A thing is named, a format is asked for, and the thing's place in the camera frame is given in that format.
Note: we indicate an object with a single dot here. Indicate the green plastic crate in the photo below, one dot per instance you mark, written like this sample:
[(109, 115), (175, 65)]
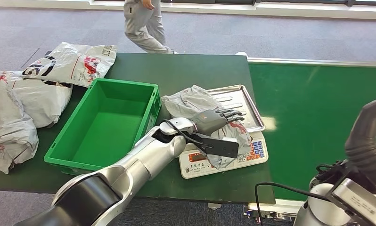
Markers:
[(113, 124)]

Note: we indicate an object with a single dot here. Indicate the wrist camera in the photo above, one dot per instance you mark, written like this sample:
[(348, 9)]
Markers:
[(219, 148), (359, 199)]

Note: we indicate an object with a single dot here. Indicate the person's hand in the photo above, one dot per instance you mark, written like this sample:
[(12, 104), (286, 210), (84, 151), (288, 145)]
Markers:
[(148, 3)]

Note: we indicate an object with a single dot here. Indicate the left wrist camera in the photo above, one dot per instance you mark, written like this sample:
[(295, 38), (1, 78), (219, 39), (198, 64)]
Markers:
[(219, 148)]

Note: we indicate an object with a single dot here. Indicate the dark window frame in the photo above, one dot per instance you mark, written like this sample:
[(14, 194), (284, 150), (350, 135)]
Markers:
[(206, 1)]

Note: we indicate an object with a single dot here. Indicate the white electronic scale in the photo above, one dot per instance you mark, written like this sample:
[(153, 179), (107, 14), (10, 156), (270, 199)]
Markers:
[(194, 168)]

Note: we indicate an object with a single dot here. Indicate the steel weighing tray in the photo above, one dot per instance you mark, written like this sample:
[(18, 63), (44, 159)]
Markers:
[(244, 103)]

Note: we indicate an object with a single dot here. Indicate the white package with black print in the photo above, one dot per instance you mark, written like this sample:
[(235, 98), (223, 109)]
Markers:
[(69, 62)]

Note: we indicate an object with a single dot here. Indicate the large crumpled white package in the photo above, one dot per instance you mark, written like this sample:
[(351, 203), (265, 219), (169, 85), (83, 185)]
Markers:
[(10, 131)]

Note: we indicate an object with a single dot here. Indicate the white package with red print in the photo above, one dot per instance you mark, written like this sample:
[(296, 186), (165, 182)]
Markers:
[(41, 99)]

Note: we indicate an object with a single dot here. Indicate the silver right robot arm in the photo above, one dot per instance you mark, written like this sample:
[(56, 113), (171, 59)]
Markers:
[(362, 146)]

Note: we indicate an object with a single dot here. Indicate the grey courier package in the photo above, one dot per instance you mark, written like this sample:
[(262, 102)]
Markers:
[(191, 103)]

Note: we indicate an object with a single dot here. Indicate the green conveyor belt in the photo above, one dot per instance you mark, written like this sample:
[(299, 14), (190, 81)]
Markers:
[(300, 109)]

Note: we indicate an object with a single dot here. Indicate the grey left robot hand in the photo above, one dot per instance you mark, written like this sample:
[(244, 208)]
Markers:
[(210, 120)]

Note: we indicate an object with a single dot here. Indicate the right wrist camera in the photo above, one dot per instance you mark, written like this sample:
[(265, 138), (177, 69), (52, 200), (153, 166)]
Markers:
[(359, 199)]

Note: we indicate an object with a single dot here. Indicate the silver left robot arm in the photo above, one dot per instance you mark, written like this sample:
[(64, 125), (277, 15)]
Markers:
[(150, 153)]

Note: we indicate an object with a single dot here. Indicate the person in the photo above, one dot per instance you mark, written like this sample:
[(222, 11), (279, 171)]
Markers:
[(141, 28)]

